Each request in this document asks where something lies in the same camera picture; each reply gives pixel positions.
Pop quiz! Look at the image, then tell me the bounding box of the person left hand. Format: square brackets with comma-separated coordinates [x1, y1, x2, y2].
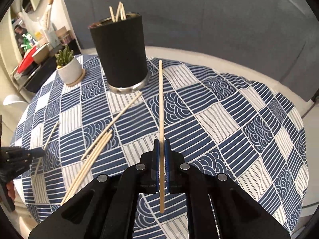
[7, 181, 16, 201]

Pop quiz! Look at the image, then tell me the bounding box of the white chair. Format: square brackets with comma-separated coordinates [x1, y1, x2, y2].
[3, 94, 29, 111]

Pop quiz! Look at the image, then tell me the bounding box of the black side shelf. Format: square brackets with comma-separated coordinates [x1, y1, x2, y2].
[11, 57, 57, 93]

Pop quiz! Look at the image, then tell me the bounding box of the round wooden coaster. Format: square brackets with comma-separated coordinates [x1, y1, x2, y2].
[66, 69, 86, 87]

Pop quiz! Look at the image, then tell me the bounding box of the blue white patterned tablecloth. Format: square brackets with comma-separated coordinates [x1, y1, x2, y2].
[11, 54, 310, 239]

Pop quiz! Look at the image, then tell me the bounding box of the beige bowl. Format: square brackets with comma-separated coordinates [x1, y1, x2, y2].
[32, 44, 50, 64]

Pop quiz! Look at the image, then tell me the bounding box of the white pot with cactus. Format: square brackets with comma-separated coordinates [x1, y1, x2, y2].
[55, 45, 82, 84]

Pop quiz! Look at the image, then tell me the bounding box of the long wooden chopstick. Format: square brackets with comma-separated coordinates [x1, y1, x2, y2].
[81, 92, 142, 160]

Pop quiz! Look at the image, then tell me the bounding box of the black cylindrical utensil holder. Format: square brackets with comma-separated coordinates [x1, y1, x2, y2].
[89, 13, 150, 94]

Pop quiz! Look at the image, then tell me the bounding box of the chopstick in holder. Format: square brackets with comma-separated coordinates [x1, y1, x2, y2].
[115, 2, 122, 22]
[120, 2, 127, 21]
[109, 6, 116, 23]

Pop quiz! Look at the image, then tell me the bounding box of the wooden hair brush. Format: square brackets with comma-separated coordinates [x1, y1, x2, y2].
[43, 0, 54, 30]

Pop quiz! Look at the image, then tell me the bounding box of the grey backdrop cloth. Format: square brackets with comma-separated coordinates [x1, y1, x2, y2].
[64, 0, 318, 100]

